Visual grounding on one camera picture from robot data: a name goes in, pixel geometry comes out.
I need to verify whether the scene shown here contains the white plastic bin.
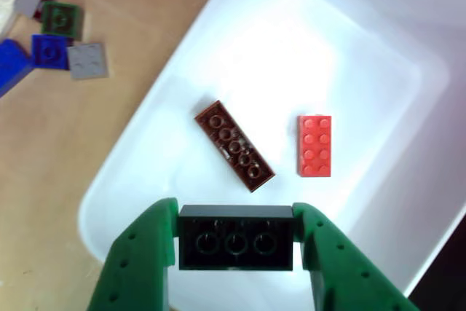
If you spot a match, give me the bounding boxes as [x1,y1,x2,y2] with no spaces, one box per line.
[77,0,466,311]

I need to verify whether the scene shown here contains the blue two-by-four lego brick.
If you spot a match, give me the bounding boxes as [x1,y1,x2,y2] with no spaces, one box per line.
[0,38,33,99]

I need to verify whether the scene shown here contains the brown long lego brick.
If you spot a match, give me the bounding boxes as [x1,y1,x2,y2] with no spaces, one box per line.
[194,99,276,194]

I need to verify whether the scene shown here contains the green square lego brick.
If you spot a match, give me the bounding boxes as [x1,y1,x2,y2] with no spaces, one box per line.
[40,0,85,41]

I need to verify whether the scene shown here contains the blue small lego brick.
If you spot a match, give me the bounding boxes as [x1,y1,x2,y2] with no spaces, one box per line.
[30,33,70,71]

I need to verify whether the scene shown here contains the dark green lego brick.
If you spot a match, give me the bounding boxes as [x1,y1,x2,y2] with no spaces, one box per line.
[177,204,305,272]

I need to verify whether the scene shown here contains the light grey square lego plate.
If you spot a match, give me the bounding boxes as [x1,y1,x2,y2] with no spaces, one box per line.
[66,42,110,81]

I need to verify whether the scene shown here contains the red long lego brick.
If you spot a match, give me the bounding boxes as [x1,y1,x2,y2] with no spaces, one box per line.
[296,114,333,178]

